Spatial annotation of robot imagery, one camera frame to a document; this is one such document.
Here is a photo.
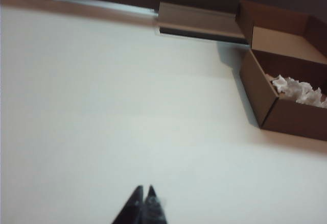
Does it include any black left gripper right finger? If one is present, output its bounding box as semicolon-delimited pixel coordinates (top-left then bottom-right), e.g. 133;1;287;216
139;184;168;224

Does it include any white paper ball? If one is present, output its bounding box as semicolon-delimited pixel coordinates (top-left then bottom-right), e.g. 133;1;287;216
265;73;327;109

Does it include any brown cardboard box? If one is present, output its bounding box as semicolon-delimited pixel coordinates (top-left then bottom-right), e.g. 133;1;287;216
236;0;327;142

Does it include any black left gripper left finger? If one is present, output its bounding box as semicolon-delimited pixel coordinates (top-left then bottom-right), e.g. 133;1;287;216
111;185;144;224

